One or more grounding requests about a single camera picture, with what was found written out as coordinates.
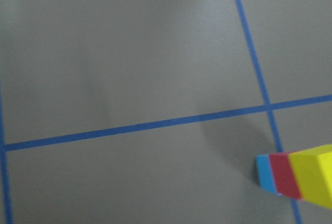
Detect blue cube block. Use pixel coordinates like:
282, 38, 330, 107
256, 155, 281, 195

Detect red cube block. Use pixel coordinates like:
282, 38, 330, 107
269, 151, 303, 200

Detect yellow cube block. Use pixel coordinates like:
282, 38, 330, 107
288, 144, 331, 209

